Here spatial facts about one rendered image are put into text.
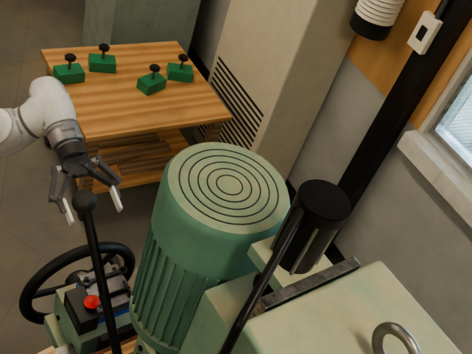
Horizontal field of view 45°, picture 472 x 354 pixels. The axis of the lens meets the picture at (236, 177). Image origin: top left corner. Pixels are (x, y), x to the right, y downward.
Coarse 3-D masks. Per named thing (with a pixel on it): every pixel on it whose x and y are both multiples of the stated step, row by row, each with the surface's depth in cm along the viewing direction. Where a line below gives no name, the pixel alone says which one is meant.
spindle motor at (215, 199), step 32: (192, 160) 77; (224, 160) 78; (256, 160) 80; (160, 192) 74; (192, 192) 72; (224, 192) 74; (256, 192) 76; (160, 224) 75; (192, 224) 70; (224, 224) 70; (256, 224) 72; (160, 256) 78; (192, 256) 73; (224, 256) 72; (160, 288) 81; (192, 288) 78; (160, 320) 85; (160, 352) 89
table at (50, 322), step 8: (48, 320) 124; (56, 320) 124; (48, 328) 123; (56, 328) 123; (56, 336) 122; (64, 336) 122; (56, 344) 121; (64, 344) 121; (64, 352) 117; (72, 352) 117
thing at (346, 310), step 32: (320, 288) 66; (352, 288) 67; (384, 288) 68; (256, 320) 60; (288, 320) 61; (320, 320) 62; (352, 320) 63; (384, 320) 65; (416, 320) 66; (256, 352) 58; (288, 352) 58; (320, 352) 59; (352, 352) 60; (448, 352) 64
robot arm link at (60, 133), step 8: (64, 120) 154; (72, 120) 156; (48, 128) 154; (56, 128) 153; (64, 128) 153; (72, 128) 155; (48, 136) 155; (56, 136) 153; (64, 136) 153; (72, 136) 154; (80, 136) 156; (56, 144) 153
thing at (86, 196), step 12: (84, 192) 79; (72, 204) 80; (84, 204) 79; (96, 204) 81; (84, 216) 80; (96, 240) 81; (96, 252) 81; (96, 264) 81; (96, 276) 82; (108, 300) 82; (108, 312) 82; (108, 324) 83; (120, 348) 84
